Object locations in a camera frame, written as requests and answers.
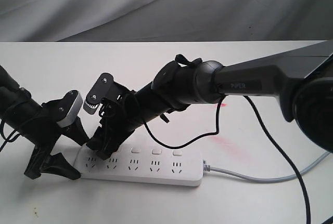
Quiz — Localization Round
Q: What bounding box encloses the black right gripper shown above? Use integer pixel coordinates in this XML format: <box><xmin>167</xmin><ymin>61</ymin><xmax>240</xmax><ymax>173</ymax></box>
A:
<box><xmin>86</xmin><ymin>88</ymin><xmax>146</xmax><ymax>160</ymax></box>

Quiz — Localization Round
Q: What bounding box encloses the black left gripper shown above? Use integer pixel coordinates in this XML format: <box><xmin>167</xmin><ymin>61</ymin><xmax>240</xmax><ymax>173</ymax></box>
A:
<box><xmin>15</xmin><ymin>98</ymin><xmax>89</xmax><ymax>180</ymax></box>

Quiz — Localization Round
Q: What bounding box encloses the white five-socket power strip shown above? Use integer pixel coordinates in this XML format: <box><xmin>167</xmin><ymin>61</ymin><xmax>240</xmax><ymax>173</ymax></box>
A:
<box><xmin>74</xmin><ymin>144</ymin><xmax>203</xmax><ymax>187</ymax></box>

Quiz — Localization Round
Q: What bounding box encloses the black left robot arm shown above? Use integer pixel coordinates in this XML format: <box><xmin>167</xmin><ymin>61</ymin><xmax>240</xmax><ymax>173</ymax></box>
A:
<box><xmin>1</xmin><ymin>68</ymin><xmax>89</xmax><ymax>180</ymax></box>

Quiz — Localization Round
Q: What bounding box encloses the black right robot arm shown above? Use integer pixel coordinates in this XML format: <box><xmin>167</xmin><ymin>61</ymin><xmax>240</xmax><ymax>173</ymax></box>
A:
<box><xmin>84</xmin><ymin>40</ymin><xmax>332</xmax><ymax>160</ymax></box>

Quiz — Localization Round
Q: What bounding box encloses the grey backdrop cloth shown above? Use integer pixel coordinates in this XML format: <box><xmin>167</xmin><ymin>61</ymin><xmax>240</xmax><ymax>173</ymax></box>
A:
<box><xmin>1</xmin><ymin>0</ymin><xmax>332</xmax><ymax>42</ymax></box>

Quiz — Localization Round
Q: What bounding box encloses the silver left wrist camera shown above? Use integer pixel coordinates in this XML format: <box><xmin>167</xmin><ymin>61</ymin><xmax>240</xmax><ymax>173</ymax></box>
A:
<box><xmin>55</xmin><ymin>90</ymin><xmax>83</xmax><ymax>128</ymax></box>

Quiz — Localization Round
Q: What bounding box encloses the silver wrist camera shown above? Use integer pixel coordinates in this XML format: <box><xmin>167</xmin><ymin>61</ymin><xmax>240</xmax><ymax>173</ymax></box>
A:
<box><xmin>55</xmin><ymin>90</ymin><xmax>83</xmax><ymax>128</ymax></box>
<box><xmin>83</xmin><ymin>73</ymin><xmax>114</xmax><ymax>115</ymax></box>

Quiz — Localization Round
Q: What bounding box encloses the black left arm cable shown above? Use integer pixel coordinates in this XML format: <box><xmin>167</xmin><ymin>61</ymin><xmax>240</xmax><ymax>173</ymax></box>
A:
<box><xmin>0</xmin><ymin>88</ymin><xmax>47</xmax><ymax>154</ymax></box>

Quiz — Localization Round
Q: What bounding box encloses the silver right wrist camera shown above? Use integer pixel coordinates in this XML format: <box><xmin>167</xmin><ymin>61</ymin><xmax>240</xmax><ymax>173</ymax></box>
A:
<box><xmin>83</xmin><ymin>73</ymin><xmax>114</xmax><ymax>115</ymax></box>

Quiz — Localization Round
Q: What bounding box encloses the grey power cable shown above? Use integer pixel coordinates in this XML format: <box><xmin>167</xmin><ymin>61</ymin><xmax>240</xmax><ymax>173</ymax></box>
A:
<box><xmin>201</xmin><ymin>151</ymin><xmax>331</xmax><ymax>184</ymax></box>

